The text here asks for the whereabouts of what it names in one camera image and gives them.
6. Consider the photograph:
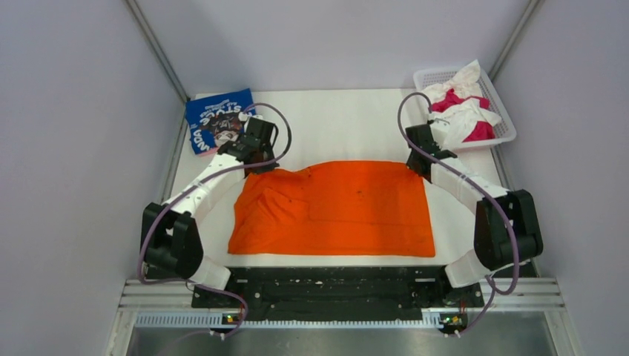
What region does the folded blue printed t-shirt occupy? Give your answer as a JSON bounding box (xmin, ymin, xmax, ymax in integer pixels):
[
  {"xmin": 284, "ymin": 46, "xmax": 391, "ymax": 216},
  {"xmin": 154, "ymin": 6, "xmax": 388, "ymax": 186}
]
[{"xmin": 185, "ymin": 88, "xmax": 253, "ymax": 156}]

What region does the white and pink crumpled t-shirt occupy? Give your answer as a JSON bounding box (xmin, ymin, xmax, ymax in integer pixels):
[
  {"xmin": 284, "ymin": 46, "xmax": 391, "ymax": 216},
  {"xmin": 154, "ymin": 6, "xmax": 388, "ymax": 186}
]
[{"xmin": 421, "ymin": 60, "xmax": 502, "ymax": 150}]

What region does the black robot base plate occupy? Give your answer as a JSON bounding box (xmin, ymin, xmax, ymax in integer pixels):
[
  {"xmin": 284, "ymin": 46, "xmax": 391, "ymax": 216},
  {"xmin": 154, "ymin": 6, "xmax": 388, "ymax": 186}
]
[{"xmin": 183, "ymin": 266, "xmax": 488, "ymax": 323}]

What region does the white plastic basket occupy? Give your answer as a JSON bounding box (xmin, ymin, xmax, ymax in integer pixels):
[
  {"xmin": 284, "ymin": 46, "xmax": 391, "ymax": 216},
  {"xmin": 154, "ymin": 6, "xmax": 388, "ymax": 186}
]
[{"xmin": 413, "ymin": 61, "xmax": 517, "ymax": 151}]

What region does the folded pink t-shirt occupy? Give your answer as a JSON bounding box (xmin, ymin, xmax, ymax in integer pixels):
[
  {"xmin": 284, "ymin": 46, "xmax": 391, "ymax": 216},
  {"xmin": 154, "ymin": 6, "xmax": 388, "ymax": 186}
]
[{"xmin": 199, "ymin": 148, "xmax": 218, "ymax": 156}]

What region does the aluminium rail frame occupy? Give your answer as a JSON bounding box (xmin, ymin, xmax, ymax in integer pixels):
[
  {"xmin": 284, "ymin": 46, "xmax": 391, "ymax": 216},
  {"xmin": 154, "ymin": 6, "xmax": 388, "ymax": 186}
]
[{"xmin": 119, "ymin": 278, "xmax": 565, "ymax": 330}]

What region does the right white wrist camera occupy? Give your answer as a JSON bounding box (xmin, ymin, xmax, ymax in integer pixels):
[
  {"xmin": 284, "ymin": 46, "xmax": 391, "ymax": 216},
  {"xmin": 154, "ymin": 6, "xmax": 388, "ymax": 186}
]
[{"xmin": 427, "ymin": 119, "xmax": 450, "ymax": 149}]

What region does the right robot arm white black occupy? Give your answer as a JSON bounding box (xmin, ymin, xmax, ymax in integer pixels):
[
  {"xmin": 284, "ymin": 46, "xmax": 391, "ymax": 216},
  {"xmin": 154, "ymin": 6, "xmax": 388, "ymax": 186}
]
[{"xmin": 404, "ymin": 124, "xmax": 544, "ymax": 306}]

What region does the orange t-shirt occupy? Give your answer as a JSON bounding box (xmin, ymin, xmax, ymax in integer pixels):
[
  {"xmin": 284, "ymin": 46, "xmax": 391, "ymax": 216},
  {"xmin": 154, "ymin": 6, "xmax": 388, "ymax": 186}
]
[{"xmin": 228, "ymin": 161, "xmax": 436, "ymax": 257}]

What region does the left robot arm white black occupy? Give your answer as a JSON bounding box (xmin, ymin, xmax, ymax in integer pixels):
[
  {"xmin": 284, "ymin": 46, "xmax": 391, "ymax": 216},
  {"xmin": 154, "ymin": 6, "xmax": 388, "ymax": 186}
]
[{"xmin": 137, "ymin": 116, "xmax": 279, "ymax": 307}]

